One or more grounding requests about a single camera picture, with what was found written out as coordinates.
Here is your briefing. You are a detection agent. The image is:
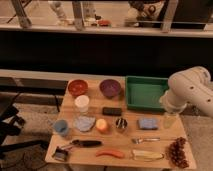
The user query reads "green plastic tray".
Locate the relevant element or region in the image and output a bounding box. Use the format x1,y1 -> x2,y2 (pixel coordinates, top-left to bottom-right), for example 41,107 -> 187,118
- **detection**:
125,76 -> 168,112

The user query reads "black chair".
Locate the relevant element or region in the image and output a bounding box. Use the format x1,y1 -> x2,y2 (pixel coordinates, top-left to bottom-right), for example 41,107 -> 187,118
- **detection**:
0,94 -> 49,159

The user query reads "small metal cup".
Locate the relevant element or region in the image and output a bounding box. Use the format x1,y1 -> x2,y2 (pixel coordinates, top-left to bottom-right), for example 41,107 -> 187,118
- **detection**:
115,118 -> 128,132

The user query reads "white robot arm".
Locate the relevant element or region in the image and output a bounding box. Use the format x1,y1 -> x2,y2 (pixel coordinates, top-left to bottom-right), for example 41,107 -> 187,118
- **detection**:
159,66 -> 213,129

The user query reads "bunch of red grapes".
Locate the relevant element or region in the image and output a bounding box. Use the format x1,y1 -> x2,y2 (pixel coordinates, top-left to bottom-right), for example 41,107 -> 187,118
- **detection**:
168,137 -> 189,169

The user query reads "silver fork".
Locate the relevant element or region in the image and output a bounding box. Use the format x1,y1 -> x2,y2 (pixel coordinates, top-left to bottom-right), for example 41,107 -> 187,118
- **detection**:
131,138 -> 160,144

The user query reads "light blue crumpled cloth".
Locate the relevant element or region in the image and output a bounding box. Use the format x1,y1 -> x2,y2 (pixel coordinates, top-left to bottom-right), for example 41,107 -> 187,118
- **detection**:
74,116 -> 96,132

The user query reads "blue sponge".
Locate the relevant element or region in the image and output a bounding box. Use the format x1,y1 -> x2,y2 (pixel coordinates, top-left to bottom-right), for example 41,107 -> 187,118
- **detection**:
138,118 -> 158,130

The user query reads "white cup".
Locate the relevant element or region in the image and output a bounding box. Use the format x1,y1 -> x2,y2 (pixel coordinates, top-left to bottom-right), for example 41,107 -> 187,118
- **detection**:
74,95 -> 90,113

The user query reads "orange yellow fruit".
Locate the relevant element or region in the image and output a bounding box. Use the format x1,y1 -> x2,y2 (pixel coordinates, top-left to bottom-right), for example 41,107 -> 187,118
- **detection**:
95,119 -> 109,133

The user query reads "red bowl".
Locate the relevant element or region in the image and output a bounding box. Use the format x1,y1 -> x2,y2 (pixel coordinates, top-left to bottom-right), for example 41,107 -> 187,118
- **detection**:
68,79 -> 88,97

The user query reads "black rectangular block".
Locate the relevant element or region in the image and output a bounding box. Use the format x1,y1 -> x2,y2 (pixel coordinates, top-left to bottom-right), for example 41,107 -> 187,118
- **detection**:
102,107 -> 122,116

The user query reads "blue cup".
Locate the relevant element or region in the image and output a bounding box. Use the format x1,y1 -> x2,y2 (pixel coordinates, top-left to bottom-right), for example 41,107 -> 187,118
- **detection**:
53,120 -> 69,137

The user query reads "purple bowl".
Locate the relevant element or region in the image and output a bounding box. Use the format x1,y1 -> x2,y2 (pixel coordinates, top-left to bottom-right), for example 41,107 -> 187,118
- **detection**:
99,79 -> 121,98

